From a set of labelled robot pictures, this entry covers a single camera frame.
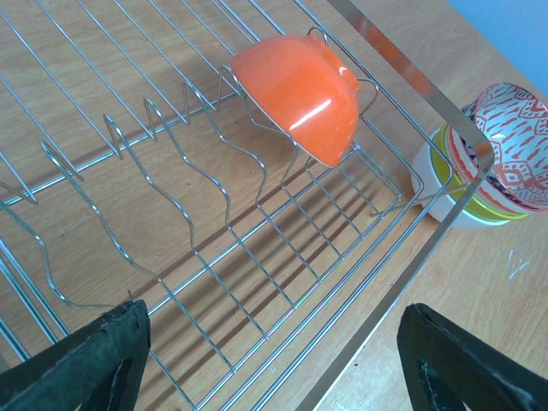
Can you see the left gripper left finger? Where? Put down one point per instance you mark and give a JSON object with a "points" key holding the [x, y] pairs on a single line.
{"points": [[98, 367]]}

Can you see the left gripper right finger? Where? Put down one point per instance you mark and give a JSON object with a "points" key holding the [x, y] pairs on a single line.
{"points": [[447, 368]]}

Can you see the wire dish rack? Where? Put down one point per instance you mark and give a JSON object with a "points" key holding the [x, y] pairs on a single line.
{"points": [[135, 165]]}

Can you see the red patterned bowl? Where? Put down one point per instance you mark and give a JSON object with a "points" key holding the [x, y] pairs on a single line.
{"points": [[515, 123]]}

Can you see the orange bowl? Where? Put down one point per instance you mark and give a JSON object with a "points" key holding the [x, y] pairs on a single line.
{"points": [[305, 89]]}

